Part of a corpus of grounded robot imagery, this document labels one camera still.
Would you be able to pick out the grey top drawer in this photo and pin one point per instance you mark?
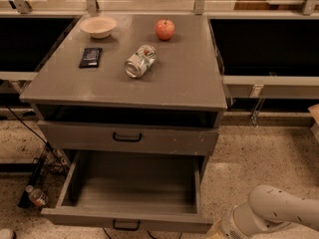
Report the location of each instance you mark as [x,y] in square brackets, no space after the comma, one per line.
[129,137]

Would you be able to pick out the silver green soda can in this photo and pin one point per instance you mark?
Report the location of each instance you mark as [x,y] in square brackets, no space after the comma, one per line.
[140,61]

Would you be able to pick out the red apple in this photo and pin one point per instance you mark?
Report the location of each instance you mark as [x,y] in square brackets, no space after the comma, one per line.
[164,29]

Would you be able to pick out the dark snack bar packet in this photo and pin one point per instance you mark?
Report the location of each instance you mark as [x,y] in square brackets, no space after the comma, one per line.
[91,58]

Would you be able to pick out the beige paper bowl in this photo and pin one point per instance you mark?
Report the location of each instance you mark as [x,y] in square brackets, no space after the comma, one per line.
[99,27]

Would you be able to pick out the plastic bottle on floor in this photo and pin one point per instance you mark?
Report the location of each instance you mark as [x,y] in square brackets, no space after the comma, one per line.
[36,196]

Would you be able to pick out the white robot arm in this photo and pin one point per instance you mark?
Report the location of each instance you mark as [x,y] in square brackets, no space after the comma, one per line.
[267,210]

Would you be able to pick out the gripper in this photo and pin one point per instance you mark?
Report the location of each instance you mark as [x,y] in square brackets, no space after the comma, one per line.
[229,225]

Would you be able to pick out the grey drawer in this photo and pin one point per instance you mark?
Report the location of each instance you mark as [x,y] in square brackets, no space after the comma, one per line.
[129,137]
[131,192]

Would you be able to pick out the metal bracket under shelf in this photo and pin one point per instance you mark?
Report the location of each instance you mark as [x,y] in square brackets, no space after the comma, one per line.
[259,101]

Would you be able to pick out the black power strip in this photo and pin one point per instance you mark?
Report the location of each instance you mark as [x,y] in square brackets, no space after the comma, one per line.
[24,200]

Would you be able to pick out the grey drawer cabinet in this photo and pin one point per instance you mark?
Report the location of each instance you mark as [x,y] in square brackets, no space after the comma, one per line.
[182,88]

